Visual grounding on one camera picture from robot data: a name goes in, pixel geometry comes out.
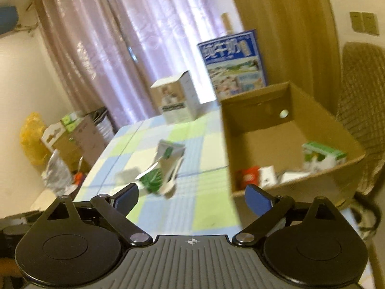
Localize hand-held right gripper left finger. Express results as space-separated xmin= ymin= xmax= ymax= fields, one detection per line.
xmin=45 ymin=184 xmax=152 ymax=246

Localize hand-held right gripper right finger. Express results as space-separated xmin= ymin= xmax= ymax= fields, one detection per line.
xmin=233 ymin=185 xmax=343 ymax=246

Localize red candy packet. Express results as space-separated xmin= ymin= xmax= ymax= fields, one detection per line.
xmin=236 ymin=166 xmax=261 ymax=191

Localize white power adapter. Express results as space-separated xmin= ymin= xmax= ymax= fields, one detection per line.
xmin=258 ymin=165 xmax=282 ymax=188

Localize silver foil bag green leaf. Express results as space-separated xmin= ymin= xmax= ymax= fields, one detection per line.
xmin=135 ymin=160 xmax=165 ymax=195

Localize long white box with barcode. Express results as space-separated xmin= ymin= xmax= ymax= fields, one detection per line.
xmin=278 ymin=170 xmax=311 ymax=185

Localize brown cardboard box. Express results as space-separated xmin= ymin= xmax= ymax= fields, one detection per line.
xmin=221 ymin=81 xmax=366 ymax=208

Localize long white box green logo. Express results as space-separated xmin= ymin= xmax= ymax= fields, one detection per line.
xmin=155 ymin=139 xmax=186 ymax=187

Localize green and white medicine box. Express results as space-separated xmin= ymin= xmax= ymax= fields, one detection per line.
xmin=302 ymin=141 xmax=348 ymax=173

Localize checked tablecloth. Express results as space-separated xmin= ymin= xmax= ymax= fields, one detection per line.
xmin=74 ymin=108 xmax=241 ymax=236

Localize printed brown carton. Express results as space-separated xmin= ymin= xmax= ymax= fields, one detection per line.
xmin=71 ymin=108 xmax=106 ymax=164

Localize white plastic bag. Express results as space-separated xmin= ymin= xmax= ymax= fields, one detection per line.
xmin=41 ymin=150 xmax=73 ymax=194

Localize white bucket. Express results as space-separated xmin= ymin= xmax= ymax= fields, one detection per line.
xmin=96 ymin=108 xmax=117 ymax=145

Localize white die-cut cardboard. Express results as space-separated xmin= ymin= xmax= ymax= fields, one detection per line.
xmin=40 ymin=123 xmax=72 ymax=151

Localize green tissue packs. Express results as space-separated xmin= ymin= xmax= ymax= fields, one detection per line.
xmin=59 ymin=111 xmax=85 ymax=133

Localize yellow plastic bag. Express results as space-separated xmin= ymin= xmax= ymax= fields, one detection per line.
xmin=20 ymin=112 xmax=49 ymax=165

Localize white product box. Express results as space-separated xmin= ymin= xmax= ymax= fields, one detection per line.
xmin=150 ymin=70 xmax=201 ymax=125

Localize blue milk carton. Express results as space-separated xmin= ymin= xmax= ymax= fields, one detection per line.
xmin=197 ymin=29 xmax=268 ymax=100

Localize sheer pink curtain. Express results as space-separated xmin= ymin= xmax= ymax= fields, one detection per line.
xmin=32 ymin=0 xmax=241 ymax=127

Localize wooden door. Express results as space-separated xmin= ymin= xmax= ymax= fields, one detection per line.
xmin=225 ymin=0 xmax=339 ymax=118

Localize beige wall socket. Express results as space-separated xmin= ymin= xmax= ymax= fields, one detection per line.
xmin=350 ymin=11 xmax=365 ymax=33
xmin=362 ymin=13 xmax=379 ymax=35

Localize blue-grey wall fixture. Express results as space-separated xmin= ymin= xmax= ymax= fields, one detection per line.
xmin=0 ymin=5 xmax=19 ymax=34

